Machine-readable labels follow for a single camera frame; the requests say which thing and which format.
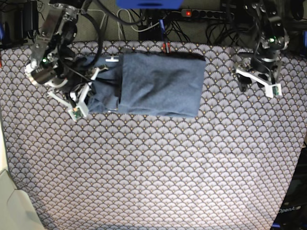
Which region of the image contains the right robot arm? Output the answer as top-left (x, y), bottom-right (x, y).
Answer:
top-left (24, 0), bottom-right (120, 110)

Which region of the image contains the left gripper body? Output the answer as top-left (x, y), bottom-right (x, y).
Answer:
top-left (236, 49), bottom-right (282, 84)

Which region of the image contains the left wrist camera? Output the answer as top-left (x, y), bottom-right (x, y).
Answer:
top-left (265, 83), bottom-right (282, 98)

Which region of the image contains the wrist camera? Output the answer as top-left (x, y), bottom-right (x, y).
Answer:
top-left (265, 83), bottom-right (282, 98)
top-left (68, 106), bottom-right (88, 122)

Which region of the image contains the white cable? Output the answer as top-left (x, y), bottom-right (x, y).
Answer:
top-left (88, 7), bottom-right (161, 41)

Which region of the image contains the black OpenArm box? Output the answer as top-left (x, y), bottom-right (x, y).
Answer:
top-left (271, 147), bottom-right (307, 230)

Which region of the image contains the beige furniture corner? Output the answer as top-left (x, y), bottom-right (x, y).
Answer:
top-left (0, 125), bottom-right (44, 230)

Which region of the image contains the blue T-shirt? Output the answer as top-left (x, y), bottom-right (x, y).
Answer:
top-left (87, 53), bottom-right (206, 118)

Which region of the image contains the red table clamp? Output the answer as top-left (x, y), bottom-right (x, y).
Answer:
top-left (163, 42), bottom-right (171, 54)

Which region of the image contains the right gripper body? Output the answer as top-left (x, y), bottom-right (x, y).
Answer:
top-left (25, 51), bottom-right (108, 105)

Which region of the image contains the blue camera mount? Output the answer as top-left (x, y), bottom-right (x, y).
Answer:
top-left (116, 0), bottom-right (183, 9)

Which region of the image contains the black power strip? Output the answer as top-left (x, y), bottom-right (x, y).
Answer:
top-left (181, 9), bottom-right (227, 20)

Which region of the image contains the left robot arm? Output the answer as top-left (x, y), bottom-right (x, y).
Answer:
top-left (236, 0), bottom-right (289, 95)

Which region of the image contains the fan-patterned tablecloth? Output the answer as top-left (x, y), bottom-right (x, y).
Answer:
top-left (0, 42), bottom-right (307, 230)

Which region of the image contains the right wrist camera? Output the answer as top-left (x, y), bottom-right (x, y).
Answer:
top-left (68, 106), bottom-right (88, 122)

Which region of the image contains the black power adapter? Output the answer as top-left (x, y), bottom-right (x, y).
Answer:
top-left (14, 0), bottom-right (38, 40)

